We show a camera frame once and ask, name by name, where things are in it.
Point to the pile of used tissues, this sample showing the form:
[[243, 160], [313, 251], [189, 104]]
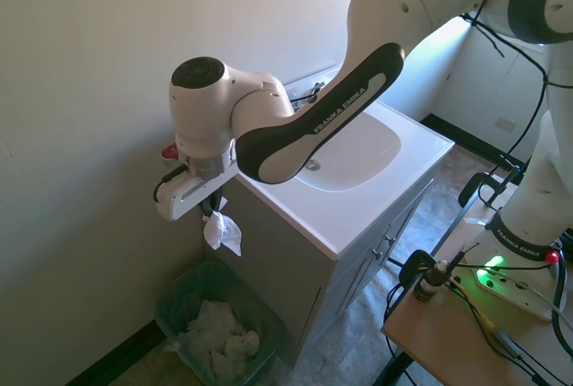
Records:
[[215, 337]]

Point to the small brown dropper bottle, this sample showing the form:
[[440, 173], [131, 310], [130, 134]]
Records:
[[430, 283]]

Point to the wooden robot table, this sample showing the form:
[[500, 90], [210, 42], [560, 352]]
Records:
[[452, 341]]

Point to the chrome sink faucet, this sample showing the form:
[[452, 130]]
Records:
[[316, 88]]

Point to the black table clamp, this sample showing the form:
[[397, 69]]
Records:
[[416, 265], [485, 189]]

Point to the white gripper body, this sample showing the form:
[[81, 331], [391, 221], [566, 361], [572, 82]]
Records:
[[179, 200]]

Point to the dark green trash bin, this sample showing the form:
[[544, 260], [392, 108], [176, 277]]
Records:
[[264, 341]]

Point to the red base button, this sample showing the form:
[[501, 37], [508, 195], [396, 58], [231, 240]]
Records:
[[554, 256]]

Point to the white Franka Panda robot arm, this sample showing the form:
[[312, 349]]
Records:
[[313, 126]]

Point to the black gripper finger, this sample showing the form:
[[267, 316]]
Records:
[[205, 208], [216, 200]]

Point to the grey vanity cabinet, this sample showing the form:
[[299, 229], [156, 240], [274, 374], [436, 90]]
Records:
[[277, 265]]

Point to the metal cabinet door knob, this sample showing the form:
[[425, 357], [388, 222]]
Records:
[[389, 238], [377, 253]]

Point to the white wall outlet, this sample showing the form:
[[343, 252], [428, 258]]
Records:
[[505, 123]]

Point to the chrome sink drain plug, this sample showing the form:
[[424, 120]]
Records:
[[312, 164]]

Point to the white ceramic sink basin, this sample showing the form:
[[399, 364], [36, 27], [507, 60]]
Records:
[[358, 211]]

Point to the red wrist knob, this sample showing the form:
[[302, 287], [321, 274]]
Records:
[[169, 151]]

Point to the white tissue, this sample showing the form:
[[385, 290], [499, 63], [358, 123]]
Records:
[[221, 231]]

